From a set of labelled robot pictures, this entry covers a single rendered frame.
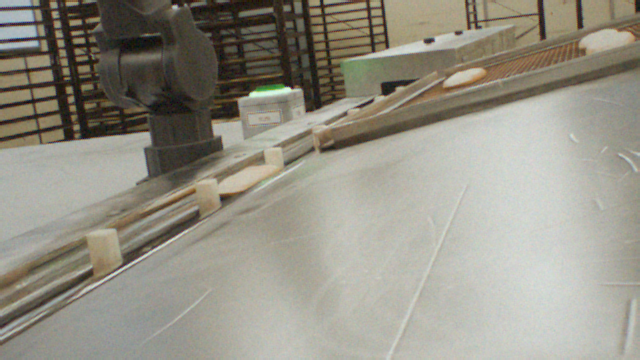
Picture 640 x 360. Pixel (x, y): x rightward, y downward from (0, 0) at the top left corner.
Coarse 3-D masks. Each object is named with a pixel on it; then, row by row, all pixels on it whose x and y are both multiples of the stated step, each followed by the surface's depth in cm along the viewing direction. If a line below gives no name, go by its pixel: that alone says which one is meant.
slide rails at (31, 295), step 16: (304, 144) 88; (288, 160) 79; (176, 208) 61; (192, 208) 60; (160, 224) 56; (176, 224) 57; (128, 240) 53; (144, 240) 53; (64, 272) 47; (80, 272) 46; (32, 288) 44; (48, 288) 44; (64, 288) 44; (0, 304) 42; (16, 304) 41; (32, 304) 42; (0, 320) 39
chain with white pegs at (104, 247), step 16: (528, 32) 429; (416, 80) 137; (352, 112) 98; (320, 128) 85; (272, 160) 72; (208, 192) 59; (208, 208) 59; (96, 240) 46; (112, 240) 46; (96, 256) 46; (112, 256) 46; (96, 272) 47
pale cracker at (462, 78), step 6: (462, 72) 82; (468, 72) 80; (474, 72) 79; (480, 72) 80; (450, 78) 79; (456, 78) 78; (462, 78) 77; (468, 78) 77; (474, 78) 78; (480, 78) 79; (444, 84) 79; (450, 84) 77; (456, 84) 77; (462, 84) 77
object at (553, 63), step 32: (576, 32) 95; (480, 64) 99; (512, 64) 89; (544, 64) 73; (576, 64) 49; (608, 64) 48; (416, 96) 82; (448, 96) 52; (480, 96) 51; (512, 96) 50; (352, 128) 54; (384, 128) 53
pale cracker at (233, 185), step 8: (248, 168) 70; (256, 168) 69; (264, 168) 69; (272, 168) 69; (232, 176) 66; (240, 176) 66; (248, 176) 66; (256, 176) 66; (264, 176) 67; (224, 184) 64; (232, 184) 64; (240, 184) 64; (248, 184) 64; (224, 192) 63; (232, 192) 63; (240, 192) 63
